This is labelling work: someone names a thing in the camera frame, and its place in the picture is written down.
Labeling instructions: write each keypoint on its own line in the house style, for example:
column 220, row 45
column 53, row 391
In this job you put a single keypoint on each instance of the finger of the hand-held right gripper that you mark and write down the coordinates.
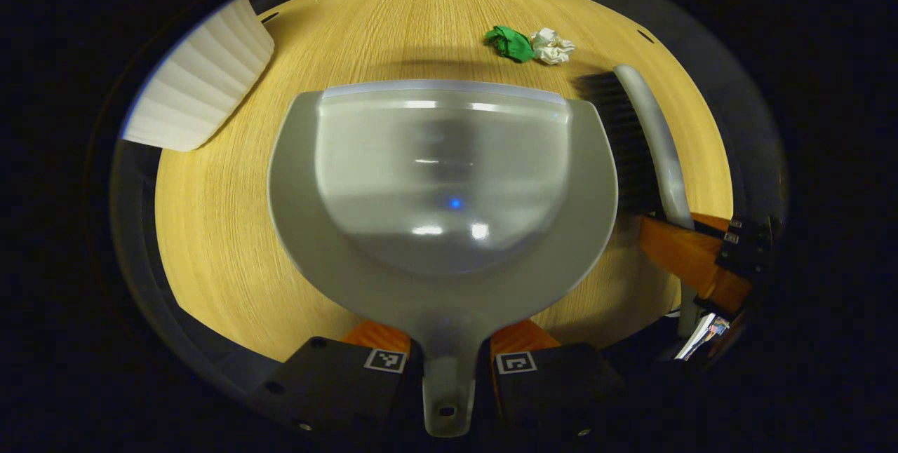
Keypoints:
column 691, row 257
column 729, row 226

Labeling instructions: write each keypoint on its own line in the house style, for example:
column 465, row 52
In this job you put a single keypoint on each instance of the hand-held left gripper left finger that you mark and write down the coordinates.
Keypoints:
column 330, row 390

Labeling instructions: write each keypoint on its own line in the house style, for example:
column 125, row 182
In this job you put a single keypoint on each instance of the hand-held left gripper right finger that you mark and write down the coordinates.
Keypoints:
column 554, row 390

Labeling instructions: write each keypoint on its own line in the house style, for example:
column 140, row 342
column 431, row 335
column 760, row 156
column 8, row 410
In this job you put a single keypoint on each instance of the small grey broom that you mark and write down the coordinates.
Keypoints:
column 659, row 144

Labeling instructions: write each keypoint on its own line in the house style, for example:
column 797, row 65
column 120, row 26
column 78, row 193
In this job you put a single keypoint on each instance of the grey plastic dustpan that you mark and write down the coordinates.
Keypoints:
column 449, row 186

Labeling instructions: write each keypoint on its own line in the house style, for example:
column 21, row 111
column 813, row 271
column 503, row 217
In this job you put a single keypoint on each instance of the white paper ball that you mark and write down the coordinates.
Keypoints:
column 552, row 46

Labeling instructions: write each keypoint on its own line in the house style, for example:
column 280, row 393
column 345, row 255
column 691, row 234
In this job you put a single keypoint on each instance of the green paper ball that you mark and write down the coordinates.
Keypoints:
column 512, row 44

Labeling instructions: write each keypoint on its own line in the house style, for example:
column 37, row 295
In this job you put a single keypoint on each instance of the white ribbed garbage bin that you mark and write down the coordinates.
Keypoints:
column 203, row 81

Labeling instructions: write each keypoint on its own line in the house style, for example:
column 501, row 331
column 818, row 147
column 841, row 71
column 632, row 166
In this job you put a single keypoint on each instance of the printed paper sheet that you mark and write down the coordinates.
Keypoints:
column 701, row 337

